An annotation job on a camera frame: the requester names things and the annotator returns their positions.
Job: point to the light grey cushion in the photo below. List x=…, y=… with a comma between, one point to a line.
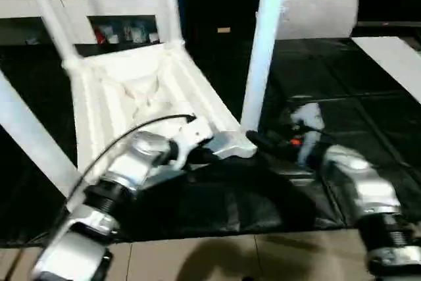
x=322, y=11

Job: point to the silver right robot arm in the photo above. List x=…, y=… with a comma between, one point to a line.
x=361, y=182

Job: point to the white flat board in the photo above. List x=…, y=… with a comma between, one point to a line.
x=391, y=60

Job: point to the black cabinet with yellow label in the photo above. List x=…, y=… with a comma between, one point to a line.
x=213, y=1

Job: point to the white plastic table top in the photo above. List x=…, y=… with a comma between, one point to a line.
x=148, y=96

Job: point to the white sideboard with glass doors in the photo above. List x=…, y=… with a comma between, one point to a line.
x=82, y=4

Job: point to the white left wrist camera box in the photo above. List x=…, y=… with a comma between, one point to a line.
x=194, y=136

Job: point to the white plastic table leg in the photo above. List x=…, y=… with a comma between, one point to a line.
x=263, y=47
x=46, y=14
x=29, y=129
x=171, y=4

